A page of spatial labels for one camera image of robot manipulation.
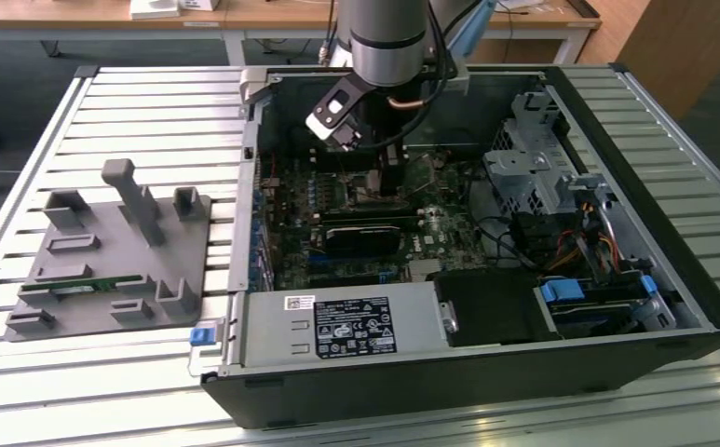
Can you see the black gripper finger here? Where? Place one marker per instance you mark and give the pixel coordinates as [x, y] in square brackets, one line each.
[391, 177]

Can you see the silver CPU plate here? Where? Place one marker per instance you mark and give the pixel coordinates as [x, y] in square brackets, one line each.
[374, 180]

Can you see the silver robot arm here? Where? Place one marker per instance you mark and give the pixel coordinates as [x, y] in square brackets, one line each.
[383, 42]

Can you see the CPU socket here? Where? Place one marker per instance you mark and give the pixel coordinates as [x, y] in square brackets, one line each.
[359, 200]

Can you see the black RAM stick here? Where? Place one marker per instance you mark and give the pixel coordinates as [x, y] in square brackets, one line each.
[364, 215]

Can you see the green motherboard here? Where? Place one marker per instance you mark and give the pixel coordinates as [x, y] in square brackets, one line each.
[446, 233]

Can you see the small silver heatsink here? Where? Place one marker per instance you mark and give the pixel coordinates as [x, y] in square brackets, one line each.
[426, 270]

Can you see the silver disk bay cage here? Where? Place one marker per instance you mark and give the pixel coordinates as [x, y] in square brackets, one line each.
[521, 177]

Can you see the pale blue teach pendant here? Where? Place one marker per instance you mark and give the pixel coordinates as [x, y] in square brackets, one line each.
[471, 28]

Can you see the blue disk carrier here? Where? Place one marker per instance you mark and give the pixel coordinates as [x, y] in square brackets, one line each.
[561, 291]

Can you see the silver power supply unit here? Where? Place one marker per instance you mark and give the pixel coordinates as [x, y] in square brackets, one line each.
[272, 326]

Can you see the blue case latch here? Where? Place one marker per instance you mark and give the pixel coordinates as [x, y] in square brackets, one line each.
[203, 336]

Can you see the white box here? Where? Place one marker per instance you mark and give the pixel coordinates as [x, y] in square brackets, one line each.
[153, 9]

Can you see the black PC case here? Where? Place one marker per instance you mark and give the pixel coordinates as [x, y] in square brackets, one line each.
[458, 391]

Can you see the blue drive tab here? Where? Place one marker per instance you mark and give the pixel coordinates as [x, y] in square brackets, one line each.
[646, 286]

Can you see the grey parts rack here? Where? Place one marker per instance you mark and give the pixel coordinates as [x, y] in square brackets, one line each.
[116, 261]

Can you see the wooden cabinet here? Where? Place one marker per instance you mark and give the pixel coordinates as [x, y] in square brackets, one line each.
[675, 51]

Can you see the green RAM stick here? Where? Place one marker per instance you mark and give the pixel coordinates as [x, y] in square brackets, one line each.
[107, 284]

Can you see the wooden desk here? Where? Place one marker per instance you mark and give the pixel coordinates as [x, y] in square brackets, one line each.
[85, 21]

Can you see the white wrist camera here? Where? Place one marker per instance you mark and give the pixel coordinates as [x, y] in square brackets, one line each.
[334, 112]

